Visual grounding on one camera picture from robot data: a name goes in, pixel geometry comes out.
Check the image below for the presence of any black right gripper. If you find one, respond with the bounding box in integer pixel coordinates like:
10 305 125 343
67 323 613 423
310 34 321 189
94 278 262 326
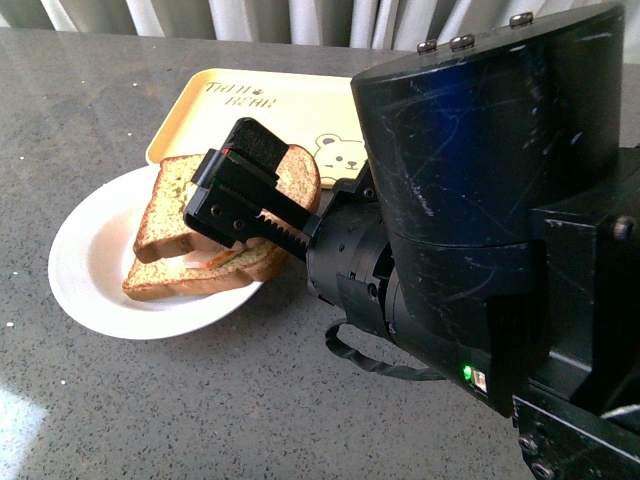
184 117 395 339

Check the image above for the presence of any bread slice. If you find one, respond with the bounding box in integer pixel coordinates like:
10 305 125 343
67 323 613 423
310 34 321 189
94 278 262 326
133 145 321 265
121 242 290 301

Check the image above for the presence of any white round plate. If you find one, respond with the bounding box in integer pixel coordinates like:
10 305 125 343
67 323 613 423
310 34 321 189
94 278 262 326
48 166 261 340

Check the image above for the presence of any fried egg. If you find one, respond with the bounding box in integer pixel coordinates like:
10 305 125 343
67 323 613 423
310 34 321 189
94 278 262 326
183 234 247 269

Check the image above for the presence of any yellow bear tray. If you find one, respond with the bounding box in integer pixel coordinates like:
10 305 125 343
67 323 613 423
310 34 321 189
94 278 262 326
146 68 367 188

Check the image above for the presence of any grey white curtain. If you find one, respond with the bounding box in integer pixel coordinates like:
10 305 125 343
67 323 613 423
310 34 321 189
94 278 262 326
0 0 640 52

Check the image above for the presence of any black braided cable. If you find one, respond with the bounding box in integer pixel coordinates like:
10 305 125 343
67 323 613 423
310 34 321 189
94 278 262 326
323 316 446 382

